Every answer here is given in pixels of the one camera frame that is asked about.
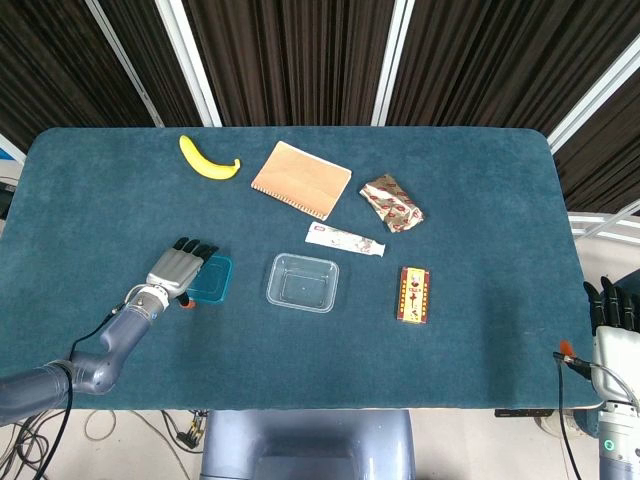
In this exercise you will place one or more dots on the teal table cloth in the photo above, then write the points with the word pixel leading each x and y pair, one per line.
pixel 350 360

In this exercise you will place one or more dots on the blue white board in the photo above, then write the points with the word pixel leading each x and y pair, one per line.
pixel 10 155

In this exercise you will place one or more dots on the dark brown pleated curtain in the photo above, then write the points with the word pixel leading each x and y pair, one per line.
pixel 300 60

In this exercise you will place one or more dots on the blue-grey robot torso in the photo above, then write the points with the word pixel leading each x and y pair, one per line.
pixel 300 445

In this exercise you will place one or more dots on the black yellow power plug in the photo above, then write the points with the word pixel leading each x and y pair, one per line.
pixel 190 437

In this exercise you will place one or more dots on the white printed toothpaste tube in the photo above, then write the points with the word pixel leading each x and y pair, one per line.
pixel 340 240

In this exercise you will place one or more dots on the yellow banana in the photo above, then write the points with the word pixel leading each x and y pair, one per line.
pixel 200 165

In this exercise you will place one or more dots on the thin grey white frame post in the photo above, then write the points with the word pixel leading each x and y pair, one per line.
pixel 122 60

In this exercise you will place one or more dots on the white metal rack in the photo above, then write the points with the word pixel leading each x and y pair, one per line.
pixel 600 225

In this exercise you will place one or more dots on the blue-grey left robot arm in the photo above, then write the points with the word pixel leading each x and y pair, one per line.
pixel 115 340

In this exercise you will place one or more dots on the crumpled red white snack wrapper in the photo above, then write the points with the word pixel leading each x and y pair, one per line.
pixel 392 202

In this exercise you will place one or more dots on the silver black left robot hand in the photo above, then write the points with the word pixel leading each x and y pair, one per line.
pixel 172 270

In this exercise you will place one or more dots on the transparent plastic container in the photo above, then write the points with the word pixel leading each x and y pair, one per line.
pixel 302 285

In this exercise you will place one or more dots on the tan spiral notebook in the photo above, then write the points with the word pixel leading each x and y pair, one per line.
pixel 300 180

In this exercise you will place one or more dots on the blue translucent square lid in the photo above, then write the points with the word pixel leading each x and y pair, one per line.
pixel 215 280

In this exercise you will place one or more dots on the red yellow card box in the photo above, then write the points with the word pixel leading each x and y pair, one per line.
pixel 413 295

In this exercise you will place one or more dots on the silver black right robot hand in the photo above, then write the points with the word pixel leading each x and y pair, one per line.
pixel 617 350

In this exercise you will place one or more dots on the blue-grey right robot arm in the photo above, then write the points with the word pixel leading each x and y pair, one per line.
pixel 620 450

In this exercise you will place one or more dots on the wide white frame post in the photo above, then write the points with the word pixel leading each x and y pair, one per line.
pixel 187 60

